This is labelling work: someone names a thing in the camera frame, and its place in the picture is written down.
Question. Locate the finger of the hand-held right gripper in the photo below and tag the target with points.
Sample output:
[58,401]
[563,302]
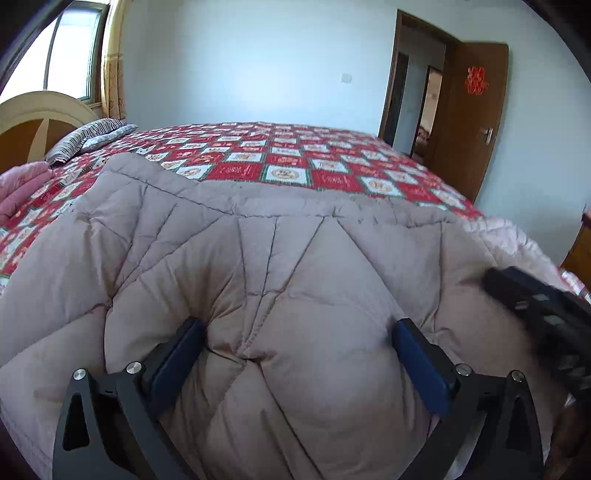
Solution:
[521,290]

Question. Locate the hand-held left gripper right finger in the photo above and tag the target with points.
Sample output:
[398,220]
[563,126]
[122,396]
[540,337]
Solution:
[422,369]

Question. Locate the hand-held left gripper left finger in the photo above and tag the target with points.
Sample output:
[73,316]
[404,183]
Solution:
[178,364]

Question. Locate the pale pink quilted puffer jacket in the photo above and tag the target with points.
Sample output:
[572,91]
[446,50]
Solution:
[295,277]

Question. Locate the wooden dresser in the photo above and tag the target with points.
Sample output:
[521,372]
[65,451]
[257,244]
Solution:
[579,258]

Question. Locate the brown wooden door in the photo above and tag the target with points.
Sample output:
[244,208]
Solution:
[466,138]

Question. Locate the red paper door decoration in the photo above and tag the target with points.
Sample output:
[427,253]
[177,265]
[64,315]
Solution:
[476,81]

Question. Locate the red checked printed bedsheet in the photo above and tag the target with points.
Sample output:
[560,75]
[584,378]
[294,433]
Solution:
[286,157]

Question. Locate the striped grey pillow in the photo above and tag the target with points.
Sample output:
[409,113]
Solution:
[87,136]

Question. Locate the cream and wood headboard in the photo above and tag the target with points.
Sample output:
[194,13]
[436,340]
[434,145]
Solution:
[23,134]

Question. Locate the yellow patterned curtain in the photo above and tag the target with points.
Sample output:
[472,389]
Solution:
[113,69]

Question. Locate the sliding glass window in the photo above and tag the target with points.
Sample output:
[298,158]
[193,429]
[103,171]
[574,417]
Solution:
[69,55]

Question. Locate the brown wooden door frame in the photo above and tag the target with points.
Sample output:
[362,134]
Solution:
[390,78]

